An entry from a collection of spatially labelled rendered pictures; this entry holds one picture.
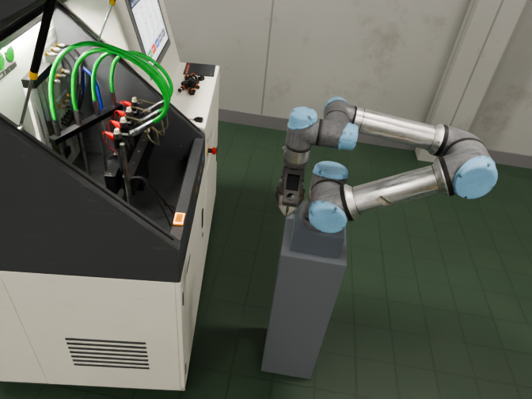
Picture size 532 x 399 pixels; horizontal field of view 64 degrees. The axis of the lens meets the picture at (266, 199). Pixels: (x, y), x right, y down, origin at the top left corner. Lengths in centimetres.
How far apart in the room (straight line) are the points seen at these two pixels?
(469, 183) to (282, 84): 266
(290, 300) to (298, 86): 236
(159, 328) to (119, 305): 17
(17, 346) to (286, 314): 105
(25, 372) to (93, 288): 68
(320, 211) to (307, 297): 51
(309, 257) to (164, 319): 56
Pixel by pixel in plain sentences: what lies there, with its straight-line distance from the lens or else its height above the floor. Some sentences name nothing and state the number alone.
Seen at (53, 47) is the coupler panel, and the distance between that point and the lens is 176.
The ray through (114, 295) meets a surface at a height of 70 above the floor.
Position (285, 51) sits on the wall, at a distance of 363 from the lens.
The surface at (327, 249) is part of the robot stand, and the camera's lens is 154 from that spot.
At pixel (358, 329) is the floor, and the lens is 241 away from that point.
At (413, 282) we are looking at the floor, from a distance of 276.
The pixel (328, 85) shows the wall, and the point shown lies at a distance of 371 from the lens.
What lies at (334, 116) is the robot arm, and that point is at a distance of 123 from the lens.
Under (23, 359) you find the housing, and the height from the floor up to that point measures 26.
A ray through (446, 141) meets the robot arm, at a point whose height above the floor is 131.
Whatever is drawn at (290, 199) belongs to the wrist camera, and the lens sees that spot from 120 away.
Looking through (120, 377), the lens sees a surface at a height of 16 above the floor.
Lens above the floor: 190
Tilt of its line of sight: 39 degrees down
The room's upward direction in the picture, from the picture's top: 7 degrees clockwise
